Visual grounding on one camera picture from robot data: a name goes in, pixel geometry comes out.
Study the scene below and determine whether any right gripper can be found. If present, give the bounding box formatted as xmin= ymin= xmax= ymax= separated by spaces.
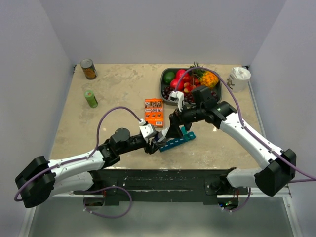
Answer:
xmin=166 ymin=101 xmax=205 ymax=139

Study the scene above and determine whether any teal weekly pill organizer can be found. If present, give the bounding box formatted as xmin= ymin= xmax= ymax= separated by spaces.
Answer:
xmin=159 ymin=127 xmax=196 ymax=153

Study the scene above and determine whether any white pill bottle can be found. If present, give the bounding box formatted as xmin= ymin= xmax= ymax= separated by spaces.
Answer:
xmin=152 ymin=130 xmax=167 ymax=146

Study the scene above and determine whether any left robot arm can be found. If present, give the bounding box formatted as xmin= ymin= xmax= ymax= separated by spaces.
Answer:
xmin=14 ymin=125 xmax=167 ymax=208

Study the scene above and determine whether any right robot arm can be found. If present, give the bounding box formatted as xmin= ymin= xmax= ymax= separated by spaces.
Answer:
xmin=166 ymin=86 xmax=296 ymax=197

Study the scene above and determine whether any dark grape bunch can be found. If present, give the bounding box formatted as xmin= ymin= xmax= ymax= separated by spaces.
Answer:
xmin=161 ymin=86 xmax=220 ymax=104

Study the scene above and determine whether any orange razor box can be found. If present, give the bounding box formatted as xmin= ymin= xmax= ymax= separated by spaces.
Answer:
xmin=144 ymin=98 xmax=164 ymax=128

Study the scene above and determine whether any red apple bottom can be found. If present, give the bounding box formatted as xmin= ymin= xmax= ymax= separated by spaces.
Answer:
xmin=169 ymin=78 xmax=184 ymax=91

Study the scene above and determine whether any red apple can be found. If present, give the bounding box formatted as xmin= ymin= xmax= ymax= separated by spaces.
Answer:
xmin=175 ymin=69 xmax=190 ymax=81
xmin=169 ymin=78 xmax=184 ymax=91

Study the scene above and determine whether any red cherries pile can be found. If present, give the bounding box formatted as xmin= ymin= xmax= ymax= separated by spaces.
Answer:
xmin=183 ymin=74 xmax=200 ymax=93

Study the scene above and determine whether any grey fruit tray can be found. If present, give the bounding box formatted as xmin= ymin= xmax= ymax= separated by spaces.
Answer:
xmin=160 ymin=68 xmax=223 ymax=106

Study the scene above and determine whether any green lime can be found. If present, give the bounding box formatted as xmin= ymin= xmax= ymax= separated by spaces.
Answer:
xmin=163 ymin=72 xmax=175 ymax=84

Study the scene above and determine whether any red apple top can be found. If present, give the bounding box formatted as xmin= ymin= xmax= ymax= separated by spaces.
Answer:
xmin=175 ymin=69 xmax=190 ymax=81

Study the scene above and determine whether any toy pineapple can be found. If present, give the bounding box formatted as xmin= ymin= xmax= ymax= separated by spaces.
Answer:
xmin=189 ymin=61 xmax=219 ymax=89

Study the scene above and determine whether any green bottle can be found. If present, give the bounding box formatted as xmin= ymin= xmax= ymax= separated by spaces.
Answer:
xmin=84 ymin=90 xmax=98 ymax=108

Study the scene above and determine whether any tin can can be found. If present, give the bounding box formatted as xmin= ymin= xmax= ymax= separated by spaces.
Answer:
xmin=80 ymin=59 xmax=97 ymax=79

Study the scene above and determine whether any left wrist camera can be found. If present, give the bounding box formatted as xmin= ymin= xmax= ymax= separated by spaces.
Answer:
xmin=139 ymin=119 xmax=157 ymax=142

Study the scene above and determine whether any purple cable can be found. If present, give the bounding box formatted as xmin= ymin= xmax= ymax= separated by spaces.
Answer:
xmin=175 ymin=67 xmax=316 ymax=183
xmin=83 ymin=184 xmax=133 ymax=219
xmin=14 ymin=106 xmax=144 ymax=202
xmin=221 ymin=187 xmax=251 ymax=213

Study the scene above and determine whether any black base frame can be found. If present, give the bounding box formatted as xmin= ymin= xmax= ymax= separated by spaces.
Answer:
xmin=74 ymin=169 xmax=235 ymax=205

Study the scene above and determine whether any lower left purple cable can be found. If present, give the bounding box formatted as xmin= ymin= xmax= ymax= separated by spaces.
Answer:
xmin=83 ymin=184 xmax=133 ymax=219

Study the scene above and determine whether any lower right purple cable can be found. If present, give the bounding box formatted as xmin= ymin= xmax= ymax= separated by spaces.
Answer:
xmin=221 ymin=187 xmax=251 ymax=213

